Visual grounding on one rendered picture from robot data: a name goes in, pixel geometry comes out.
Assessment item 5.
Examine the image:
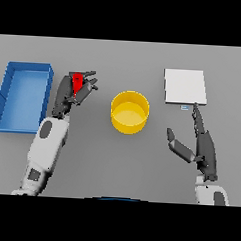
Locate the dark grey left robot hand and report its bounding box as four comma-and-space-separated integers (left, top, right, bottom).
50, 68, 100, 122

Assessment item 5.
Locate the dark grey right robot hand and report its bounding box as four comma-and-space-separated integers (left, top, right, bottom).
163, 100, 224, 184

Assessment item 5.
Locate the red beaker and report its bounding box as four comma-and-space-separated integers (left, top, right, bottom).
71, 72, 85, 98

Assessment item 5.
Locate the pale square scale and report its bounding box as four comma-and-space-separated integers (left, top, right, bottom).
161, 68, 209, 112

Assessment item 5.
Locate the yellow bowl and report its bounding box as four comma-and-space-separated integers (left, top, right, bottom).
109, 89, 151, 136

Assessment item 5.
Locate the blue tray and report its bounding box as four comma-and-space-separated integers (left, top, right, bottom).
0, 60, 55, 136

